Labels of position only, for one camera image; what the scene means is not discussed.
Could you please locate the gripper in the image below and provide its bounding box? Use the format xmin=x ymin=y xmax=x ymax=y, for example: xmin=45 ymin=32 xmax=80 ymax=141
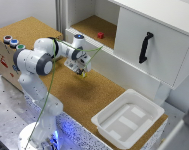
xmin=71 ymin=55 xmax=93 ymax=74

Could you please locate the yellow block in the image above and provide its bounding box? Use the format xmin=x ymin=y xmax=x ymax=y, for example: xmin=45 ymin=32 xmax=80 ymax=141
xmin=80 ymin=71 xmax=88 ymax=79

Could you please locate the pink block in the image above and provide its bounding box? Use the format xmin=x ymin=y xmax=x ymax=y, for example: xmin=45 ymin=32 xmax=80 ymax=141
xmin=96 ymin=31 xmax=105 ymax=40

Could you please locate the white cabinet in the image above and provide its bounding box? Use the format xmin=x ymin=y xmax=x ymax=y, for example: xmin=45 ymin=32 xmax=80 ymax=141
xmin=64 ymin=0 xmax=189 ymax=107

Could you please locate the green button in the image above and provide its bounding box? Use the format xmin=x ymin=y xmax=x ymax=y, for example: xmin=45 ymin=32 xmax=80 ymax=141
xmin=15 ymin=43 xmax=26 ymax=52

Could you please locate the blue button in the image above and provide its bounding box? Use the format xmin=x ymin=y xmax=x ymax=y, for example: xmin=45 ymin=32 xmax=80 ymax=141
xmin=9 ymin=38 xmax=20 ymax=48

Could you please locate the wooden drawer box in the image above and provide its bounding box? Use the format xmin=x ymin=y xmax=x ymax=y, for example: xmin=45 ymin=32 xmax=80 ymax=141
xmin=0 ymin=16 xmax=64 ymax=93

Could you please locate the white sliding door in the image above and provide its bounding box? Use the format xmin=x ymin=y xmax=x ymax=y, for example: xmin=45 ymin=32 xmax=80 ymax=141
xmin=113 ymin=6 xmax=189 ymax=89

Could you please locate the white plastic box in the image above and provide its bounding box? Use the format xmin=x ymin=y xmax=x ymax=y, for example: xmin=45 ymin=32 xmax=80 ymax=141
xmin=90 ymin=88 xmax=166 ymax=150

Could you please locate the red button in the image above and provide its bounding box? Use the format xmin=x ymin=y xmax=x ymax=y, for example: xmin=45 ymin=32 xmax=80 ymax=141
xmin=3 ymin=34 xmax=13 ymax=45

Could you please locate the green cable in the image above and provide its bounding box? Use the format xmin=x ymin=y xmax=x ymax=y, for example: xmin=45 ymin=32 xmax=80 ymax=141
xmin=26 ymin=38 xmax=104 ymax=150

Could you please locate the black door handle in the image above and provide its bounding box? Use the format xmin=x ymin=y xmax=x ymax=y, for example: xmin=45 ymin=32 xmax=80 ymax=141
xmin=138 ymin=31 xmax=154 ymax=65

